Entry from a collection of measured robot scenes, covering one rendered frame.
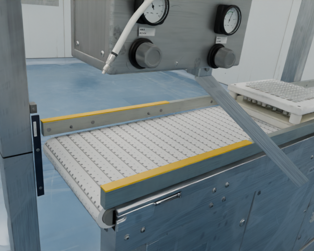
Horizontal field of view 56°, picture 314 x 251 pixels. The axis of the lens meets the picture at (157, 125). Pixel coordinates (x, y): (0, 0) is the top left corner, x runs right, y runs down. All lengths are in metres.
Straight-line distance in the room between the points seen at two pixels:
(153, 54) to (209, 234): 0.59
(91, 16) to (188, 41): 0.12
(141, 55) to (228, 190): 0.42
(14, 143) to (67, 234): 1.14
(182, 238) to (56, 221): 1.19
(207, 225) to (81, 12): 0.59
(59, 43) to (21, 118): 5.04
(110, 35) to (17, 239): 0.60
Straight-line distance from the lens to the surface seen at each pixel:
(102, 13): 0.33
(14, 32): 0.61
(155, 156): 0.59
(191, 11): 0.37
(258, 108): 0.92
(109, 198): 0.44
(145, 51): 0.31
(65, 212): 1.88
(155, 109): 0.78
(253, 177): 0.72
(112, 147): 0.62
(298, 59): 1.34
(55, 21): 5.60
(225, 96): 0.49
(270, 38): 4.33
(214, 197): 0.63
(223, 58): 0.39
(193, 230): 0.75
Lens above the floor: 1.20
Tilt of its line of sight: 23 degrees down
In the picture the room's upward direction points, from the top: 6 degrees clockwise
